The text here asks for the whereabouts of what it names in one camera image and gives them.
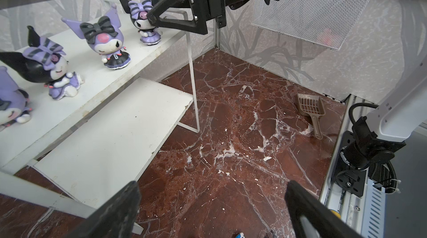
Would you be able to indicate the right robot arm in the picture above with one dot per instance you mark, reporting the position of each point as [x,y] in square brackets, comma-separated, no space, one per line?
[274,99]

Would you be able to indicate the white wire mesh basket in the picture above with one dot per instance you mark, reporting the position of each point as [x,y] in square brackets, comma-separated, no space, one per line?
[305,19]

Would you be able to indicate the purple pale figurine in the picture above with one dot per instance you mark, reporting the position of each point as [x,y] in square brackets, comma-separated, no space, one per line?
[104,37]

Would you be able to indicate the brown plastic toy rake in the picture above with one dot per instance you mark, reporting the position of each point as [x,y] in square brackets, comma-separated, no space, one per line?
[312,106]

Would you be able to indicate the blue-capped small figurine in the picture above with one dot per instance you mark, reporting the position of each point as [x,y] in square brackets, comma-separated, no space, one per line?
[240,235]

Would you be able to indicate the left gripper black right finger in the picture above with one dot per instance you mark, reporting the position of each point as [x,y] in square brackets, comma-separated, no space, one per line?
[310,218]

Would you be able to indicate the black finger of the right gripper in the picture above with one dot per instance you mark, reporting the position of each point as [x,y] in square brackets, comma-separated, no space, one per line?
[185,15]

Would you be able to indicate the black white red figurine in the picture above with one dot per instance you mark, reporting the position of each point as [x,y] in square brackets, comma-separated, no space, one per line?
[138,11]

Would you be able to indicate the white two-tier metal shelf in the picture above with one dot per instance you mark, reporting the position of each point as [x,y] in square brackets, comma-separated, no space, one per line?
[76,154]

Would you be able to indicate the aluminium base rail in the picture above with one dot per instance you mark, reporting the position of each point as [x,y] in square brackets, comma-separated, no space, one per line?
[358,201]

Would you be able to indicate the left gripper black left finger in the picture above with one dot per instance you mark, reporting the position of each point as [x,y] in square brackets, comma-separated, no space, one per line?
[115,218]

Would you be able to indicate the pink item in basket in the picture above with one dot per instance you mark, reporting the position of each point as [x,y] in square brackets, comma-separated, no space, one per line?
[326,38]

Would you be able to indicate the black-headed purple figurine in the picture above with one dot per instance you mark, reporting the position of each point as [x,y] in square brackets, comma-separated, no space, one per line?
[43,62]

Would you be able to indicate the black eared purple figurine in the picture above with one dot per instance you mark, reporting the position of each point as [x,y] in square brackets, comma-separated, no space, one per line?
[14,102]

